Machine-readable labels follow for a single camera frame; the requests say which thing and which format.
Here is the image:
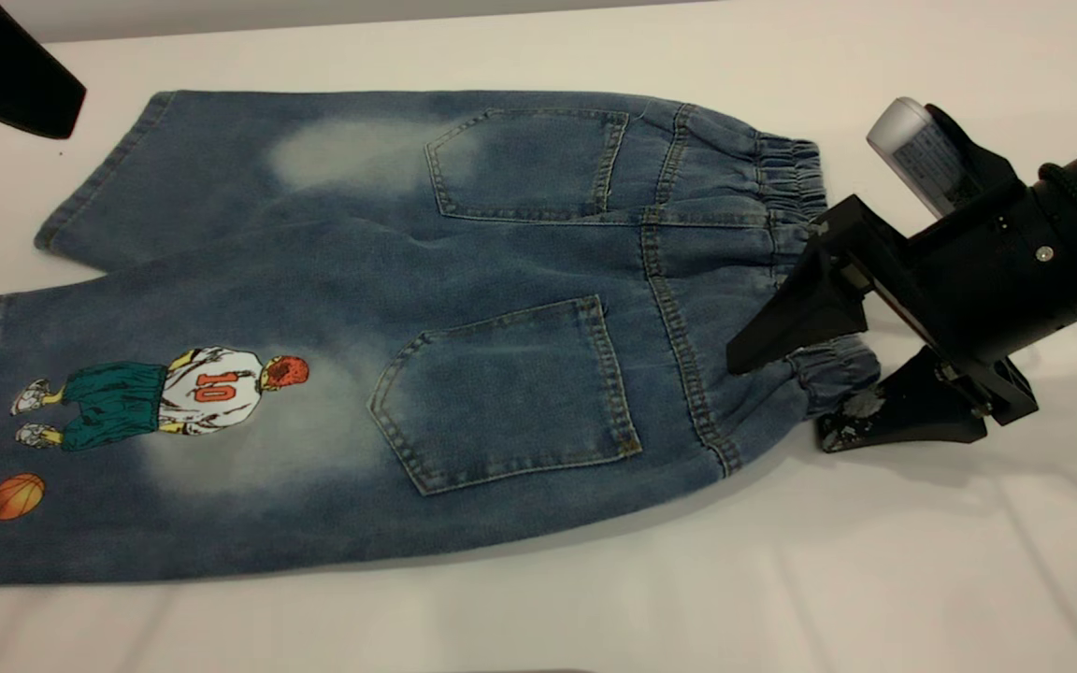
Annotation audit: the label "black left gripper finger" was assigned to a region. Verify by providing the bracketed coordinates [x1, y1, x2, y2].
[0, 0, 86, 139]

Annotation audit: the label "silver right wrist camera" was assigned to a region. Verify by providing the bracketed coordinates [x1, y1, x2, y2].
[866, 96, 1018, 218]

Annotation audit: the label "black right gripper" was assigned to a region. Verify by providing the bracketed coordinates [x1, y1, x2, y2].
[725, 182, 1077, 454]

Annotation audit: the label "blue denim cartoon-print shorts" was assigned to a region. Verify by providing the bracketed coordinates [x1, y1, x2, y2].
[0, 89, 881, 588]

